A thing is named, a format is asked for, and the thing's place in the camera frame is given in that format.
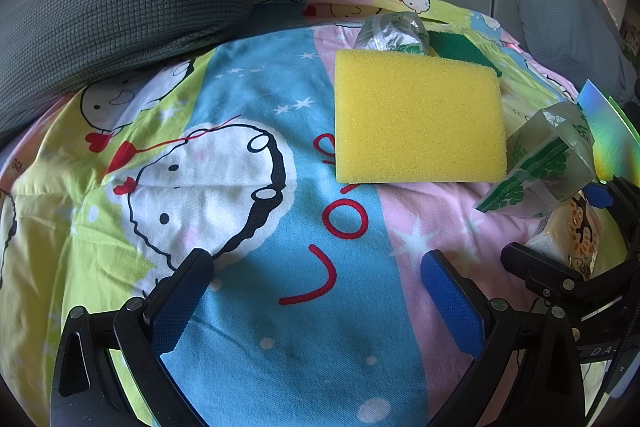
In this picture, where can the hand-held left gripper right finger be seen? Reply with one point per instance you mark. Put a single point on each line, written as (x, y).
(450, 302)

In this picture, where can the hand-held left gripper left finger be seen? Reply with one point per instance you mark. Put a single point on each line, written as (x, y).
(175, 312)

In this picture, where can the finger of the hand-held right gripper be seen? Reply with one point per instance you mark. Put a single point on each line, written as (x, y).
(600, 196)
(537, 269)

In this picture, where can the orange print tissue packet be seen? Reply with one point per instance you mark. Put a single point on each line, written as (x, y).
(570, 227)

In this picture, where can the holographic green box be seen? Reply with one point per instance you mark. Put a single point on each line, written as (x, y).
(607, 132)

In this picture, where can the clear plastic bag green print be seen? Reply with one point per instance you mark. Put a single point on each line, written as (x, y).
(540, 162)

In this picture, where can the large yellow sponge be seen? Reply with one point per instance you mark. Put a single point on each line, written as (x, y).
(415, 117)

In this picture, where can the cartoon printed blanket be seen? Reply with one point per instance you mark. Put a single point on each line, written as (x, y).
(275, 157)

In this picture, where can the smooth grey cushion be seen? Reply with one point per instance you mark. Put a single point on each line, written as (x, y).
(550, 7)

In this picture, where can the green yellow scouring sponge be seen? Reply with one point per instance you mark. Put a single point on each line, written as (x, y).
(450, 47)

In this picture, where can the silver foil packet green print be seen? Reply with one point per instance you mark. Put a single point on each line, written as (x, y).
(385, 34)

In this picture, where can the grey textured cushion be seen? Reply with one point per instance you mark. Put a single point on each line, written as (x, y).
(100, 7)

